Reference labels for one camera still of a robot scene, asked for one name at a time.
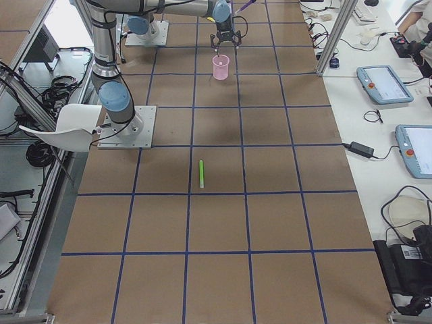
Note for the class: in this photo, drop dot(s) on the near teach pendant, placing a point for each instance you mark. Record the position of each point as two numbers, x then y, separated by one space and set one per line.
415 147

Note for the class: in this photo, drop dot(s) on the black power adapter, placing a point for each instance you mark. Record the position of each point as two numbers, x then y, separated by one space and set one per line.
366 151

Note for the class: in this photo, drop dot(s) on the teach pendant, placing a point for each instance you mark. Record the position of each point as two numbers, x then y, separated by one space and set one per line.
383 85
415 147

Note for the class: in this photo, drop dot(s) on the green marker pen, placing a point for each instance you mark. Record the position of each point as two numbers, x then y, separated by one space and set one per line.
201 174

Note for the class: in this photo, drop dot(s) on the aluminium frame post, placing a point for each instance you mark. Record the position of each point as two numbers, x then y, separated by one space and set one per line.
341 22

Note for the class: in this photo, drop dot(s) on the purple marker pen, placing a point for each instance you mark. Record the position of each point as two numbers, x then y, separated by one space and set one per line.
243 7

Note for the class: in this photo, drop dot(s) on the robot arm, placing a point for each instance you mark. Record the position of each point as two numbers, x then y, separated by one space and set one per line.
109 31

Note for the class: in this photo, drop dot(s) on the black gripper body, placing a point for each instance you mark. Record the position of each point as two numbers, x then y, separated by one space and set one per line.
225 25

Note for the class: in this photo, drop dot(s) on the white chair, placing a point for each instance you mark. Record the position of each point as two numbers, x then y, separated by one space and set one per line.
74 128

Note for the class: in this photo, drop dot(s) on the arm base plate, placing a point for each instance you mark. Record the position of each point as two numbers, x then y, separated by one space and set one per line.
138 133
147 34

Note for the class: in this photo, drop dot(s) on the pink mesh cup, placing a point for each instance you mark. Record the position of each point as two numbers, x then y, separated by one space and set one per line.
220 72

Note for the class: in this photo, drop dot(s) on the person in white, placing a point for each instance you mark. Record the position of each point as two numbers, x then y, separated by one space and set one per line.
416 29

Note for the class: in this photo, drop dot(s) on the far teach pendant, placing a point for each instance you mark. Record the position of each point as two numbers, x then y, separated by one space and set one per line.
383 85

